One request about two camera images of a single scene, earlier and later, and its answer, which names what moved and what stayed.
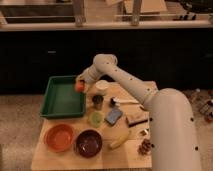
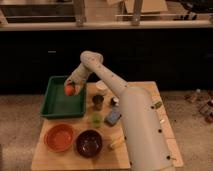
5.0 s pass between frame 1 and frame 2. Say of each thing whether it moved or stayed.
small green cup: stayed
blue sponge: stayed
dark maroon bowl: stayed
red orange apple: moved
